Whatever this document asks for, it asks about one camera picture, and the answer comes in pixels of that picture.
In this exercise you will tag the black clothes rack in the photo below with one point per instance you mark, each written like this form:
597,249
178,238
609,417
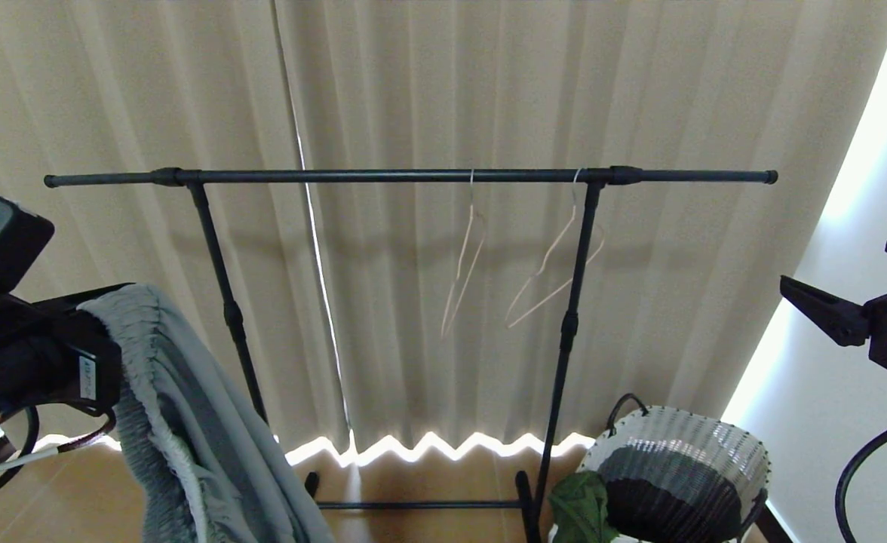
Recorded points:
413,176

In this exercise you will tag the white laundry basket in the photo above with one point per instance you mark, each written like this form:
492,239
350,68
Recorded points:
677,430

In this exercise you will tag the beige curtain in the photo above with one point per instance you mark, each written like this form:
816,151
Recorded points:
413,90

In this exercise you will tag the pale grey shorts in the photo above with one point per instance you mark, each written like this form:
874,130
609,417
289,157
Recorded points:
202,422

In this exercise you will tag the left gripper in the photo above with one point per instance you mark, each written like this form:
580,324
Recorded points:
21,354

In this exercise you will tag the pink clothes hanger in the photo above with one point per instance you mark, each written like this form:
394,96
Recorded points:
471,196
575,188

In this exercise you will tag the green garment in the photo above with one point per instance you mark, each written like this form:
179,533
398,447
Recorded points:
583,505

